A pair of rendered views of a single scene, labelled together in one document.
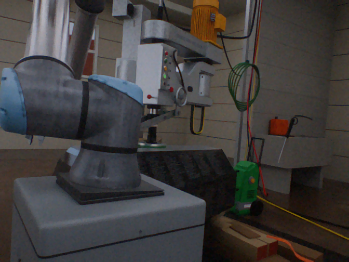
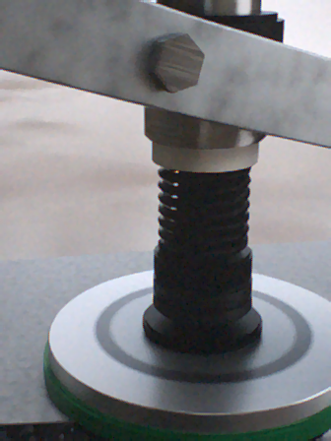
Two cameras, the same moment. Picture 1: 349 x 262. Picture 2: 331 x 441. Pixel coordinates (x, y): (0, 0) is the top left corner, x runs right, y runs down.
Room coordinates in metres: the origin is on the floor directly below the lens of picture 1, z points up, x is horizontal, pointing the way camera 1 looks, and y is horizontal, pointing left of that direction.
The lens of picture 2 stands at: (2.53, 0.37, 1.08)
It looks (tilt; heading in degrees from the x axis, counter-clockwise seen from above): 18 degrees down; 210
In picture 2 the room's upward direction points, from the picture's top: straight up
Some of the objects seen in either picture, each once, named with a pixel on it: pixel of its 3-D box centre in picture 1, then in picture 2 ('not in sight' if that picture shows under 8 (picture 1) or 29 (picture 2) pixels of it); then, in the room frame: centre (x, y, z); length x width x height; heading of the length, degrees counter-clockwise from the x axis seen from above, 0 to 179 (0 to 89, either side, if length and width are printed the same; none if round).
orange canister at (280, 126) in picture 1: (280, 127); not in sight; (4.92, -1.79, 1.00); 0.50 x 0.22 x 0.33; 125
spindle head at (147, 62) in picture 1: (162, 79); not in sight; (2.18, 0.12, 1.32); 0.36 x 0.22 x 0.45; 147
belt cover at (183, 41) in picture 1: (184, 48); not in sight; (2.41, -0.03, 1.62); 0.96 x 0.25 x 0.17; 147
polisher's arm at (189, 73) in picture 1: (185, 87); not in sight; (2.44, -0.06, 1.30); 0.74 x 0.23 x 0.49; 147
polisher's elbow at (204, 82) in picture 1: (199, 86); not in sight; (2.67, -0.20, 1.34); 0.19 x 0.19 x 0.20
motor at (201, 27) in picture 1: (205, 23); not in sight; (2.66, -0.21, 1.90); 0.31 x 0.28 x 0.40; 57
